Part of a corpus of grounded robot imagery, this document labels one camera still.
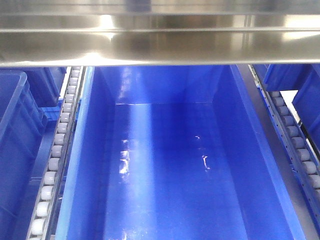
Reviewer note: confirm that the steel shelf beam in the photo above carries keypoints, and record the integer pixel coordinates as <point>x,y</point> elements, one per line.
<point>158,32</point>

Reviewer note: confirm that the large open blue bin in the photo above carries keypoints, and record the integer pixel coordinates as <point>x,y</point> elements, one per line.
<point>172,153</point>

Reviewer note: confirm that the blue bin at left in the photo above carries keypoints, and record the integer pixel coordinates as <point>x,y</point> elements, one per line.
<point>22,125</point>

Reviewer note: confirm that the right white roller track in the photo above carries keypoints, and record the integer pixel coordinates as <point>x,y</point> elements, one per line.
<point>305,164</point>

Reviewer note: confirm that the white roller track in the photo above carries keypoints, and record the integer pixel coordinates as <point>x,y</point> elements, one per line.
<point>50,186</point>
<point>305,164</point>

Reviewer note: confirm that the blue bin at right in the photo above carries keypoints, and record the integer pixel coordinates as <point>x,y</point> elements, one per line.
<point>305,78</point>

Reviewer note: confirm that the left white roller track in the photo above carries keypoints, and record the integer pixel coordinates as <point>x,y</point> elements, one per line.
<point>50,186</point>

